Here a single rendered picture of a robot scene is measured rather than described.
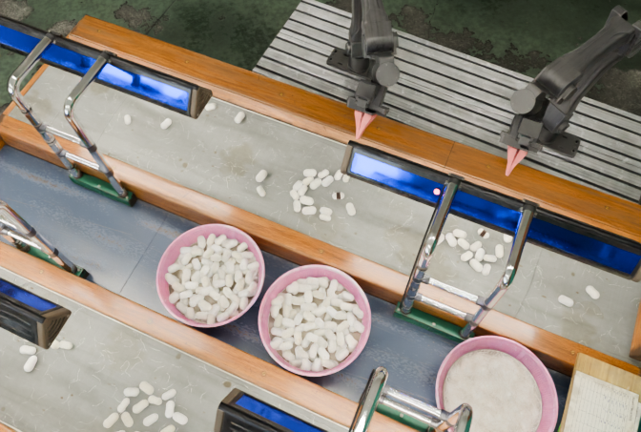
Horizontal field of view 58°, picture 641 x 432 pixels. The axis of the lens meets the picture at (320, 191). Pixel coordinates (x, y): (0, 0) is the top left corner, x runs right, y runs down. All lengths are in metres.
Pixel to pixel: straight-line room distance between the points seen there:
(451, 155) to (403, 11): 1.50
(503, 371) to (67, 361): 1.02
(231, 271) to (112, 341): 0.32
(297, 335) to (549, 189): 0.76
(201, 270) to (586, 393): 0.93
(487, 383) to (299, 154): 0.76
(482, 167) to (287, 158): 0.53
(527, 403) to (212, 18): 2.27
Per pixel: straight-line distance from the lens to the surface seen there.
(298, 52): 1.94
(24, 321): 1.21
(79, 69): 1.50
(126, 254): 1.66
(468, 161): 1.63
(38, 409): 1.55
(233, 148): 1.66
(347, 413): 1.37
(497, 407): 1.45
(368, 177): 1.22
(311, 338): 1.42
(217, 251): 1.52
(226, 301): 1.47
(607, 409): 1.48
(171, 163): 1.67
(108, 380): 1.50
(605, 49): 1.55
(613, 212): 1.68
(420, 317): 1.48
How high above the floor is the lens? 2.13
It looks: 62 degrees down
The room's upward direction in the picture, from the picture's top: 2 degrees counter-clockwise
